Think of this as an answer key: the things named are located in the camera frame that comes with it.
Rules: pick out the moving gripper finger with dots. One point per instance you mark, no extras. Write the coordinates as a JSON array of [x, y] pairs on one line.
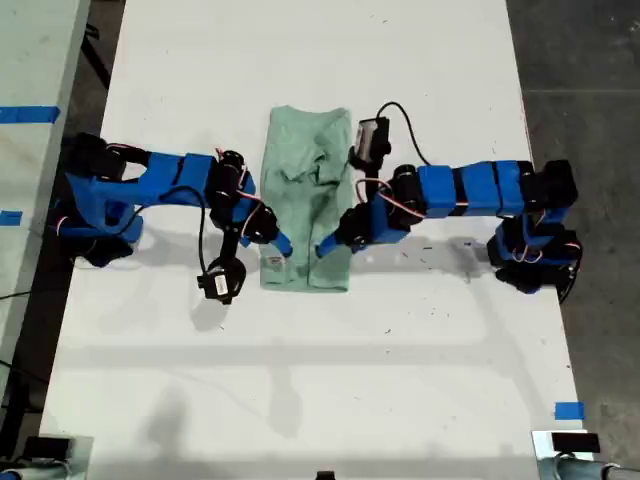
[[284, 242], [335, 249]]

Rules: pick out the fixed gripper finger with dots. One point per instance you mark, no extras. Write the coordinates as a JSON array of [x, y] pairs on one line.
[[331, 241], [280, 247]]

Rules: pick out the pale green T-shirt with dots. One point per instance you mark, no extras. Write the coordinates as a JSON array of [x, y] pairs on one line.
[[290, 150]]

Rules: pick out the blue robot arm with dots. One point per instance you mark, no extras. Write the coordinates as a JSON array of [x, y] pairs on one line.
[[165, 175], [475, 190]]

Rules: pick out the small black box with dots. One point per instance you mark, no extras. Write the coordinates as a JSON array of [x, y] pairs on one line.
[[47, 447], [575, 443], [325, 475]]

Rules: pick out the black stand leg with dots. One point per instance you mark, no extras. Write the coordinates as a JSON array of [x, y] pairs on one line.
[[97, 60]]

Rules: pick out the short blue tape strip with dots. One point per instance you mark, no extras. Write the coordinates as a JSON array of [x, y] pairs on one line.
[[570, 411], [11, 217]]

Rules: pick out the long blue tape strip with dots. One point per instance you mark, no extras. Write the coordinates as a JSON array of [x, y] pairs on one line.
[[27, 114]]

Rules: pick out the grey metal clamp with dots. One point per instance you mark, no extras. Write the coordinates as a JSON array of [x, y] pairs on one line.
[[542, 450], [80, 460]]

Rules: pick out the pale grey side table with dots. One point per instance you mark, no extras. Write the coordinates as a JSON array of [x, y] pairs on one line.
[[30, 60]]

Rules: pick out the black camera stalk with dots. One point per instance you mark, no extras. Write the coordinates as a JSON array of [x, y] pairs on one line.
[[229, 245], [365, 172]]

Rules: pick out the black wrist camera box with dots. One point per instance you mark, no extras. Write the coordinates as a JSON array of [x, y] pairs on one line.
[[217, 285], [370, 140]]

